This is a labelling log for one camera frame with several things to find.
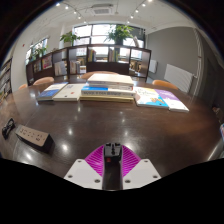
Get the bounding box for thick white book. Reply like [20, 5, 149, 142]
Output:
[83, 72, 135, 92]

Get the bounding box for small potted plant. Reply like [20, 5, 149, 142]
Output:
[59, 30, 81, 48]

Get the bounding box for ceiling lights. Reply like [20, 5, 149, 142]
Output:
[54, 0, 154, 26]

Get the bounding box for thin yellow book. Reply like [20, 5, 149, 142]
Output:
[79, 95, 135, 103]

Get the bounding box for dark blue book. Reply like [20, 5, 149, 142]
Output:
[36, 82, 69, 102]

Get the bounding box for small black charger block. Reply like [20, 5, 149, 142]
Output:
[103, 142, 123, 164]

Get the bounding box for blue and white book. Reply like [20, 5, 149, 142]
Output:
[80, 85, 137, 99]

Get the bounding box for coiled black cable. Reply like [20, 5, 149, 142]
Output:
[1, 117, 16, 140]

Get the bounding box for large white radiator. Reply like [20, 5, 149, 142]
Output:
[163, 62, 195, 94]

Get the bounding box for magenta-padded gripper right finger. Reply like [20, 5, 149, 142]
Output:
[112, 144, 162, 191]

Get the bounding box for ceiling air conditioner vent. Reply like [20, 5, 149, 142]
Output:
[90, 3, 115, 16]

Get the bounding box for purple and white book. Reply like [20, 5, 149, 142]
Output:
[154, 88, 190, 113]

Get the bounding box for potted plant by window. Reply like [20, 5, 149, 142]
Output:
[32, 46, 48, 60]

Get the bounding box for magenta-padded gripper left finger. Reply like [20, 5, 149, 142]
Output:
[63, 144, 113, 191]

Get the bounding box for white book with red mark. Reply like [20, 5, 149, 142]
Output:
[52, 83, 86, 102]

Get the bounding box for colourful illustrated book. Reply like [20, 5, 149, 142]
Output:
[133, 86, 170, 110]

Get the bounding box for dark wooden shelf unit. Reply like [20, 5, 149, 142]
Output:
[25, 44, 153, 86]

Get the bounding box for large potted plant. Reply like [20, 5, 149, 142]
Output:
[104, 23, 135, 46]

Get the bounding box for wall bookshelf unit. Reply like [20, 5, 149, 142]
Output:
[0, 57, 14, 103]

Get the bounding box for small white radiator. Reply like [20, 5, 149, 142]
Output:
[147, 58, 159, 75]

